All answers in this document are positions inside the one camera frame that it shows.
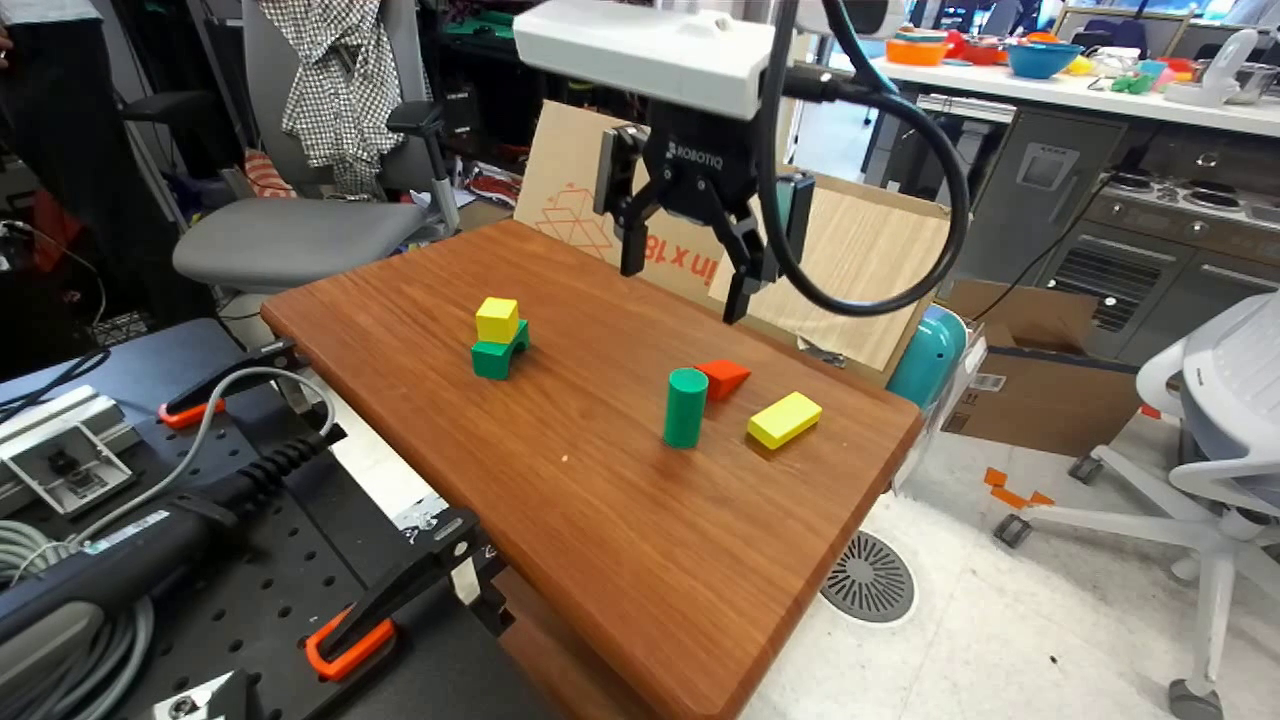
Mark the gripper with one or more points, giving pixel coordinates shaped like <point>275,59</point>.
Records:
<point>700,160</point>

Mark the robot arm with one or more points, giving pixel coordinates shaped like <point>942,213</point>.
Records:
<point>640,50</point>

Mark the red triangular block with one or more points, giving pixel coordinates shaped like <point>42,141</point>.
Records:
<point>725,377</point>

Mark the green cylindrical block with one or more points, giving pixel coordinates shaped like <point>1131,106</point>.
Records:
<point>685,415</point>

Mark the yellow rectangular block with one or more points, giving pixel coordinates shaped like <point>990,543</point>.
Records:
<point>784,420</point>

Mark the yellow cube block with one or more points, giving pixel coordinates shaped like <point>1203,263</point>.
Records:
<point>497,320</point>

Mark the green arch block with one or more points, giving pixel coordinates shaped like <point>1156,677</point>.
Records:
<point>495,358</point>

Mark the light wooden board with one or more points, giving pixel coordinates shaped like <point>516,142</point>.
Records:
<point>860,270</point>

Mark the teal round container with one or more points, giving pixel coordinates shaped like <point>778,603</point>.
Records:
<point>925,360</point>

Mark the orange bowl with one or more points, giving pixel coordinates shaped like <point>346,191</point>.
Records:
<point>915,52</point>

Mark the round floor drain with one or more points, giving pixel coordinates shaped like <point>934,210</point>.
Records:
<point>868,578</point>

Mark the brown cardboard box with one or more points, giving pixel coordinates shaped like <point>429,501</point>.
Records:
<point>1050,390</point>

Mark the grey office chair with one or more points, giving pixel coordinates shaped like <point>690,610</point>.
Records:
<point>300,240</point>

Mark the checked cloth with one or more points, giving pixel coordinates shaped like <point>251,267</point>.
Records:
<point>335,90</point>

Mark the orange floor tape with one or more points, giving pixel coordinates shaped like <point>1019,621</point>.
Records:
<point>1008,494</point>

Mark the blue bowl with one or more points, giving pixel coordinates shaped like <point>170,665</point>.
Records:
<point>1043,60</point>

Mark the grey toy kitchen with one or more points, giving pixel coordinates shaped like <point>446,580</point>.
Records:
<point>1130,240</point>

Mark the white office chair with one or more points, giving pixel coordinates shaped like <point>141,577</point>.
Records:
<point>1225,420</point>

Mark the white toy mixer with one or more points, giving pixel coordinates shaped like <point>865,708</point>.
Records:
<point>1220,65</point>

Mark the silver metal box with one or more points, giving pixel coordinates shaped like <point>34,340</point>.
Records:
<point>60,450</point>

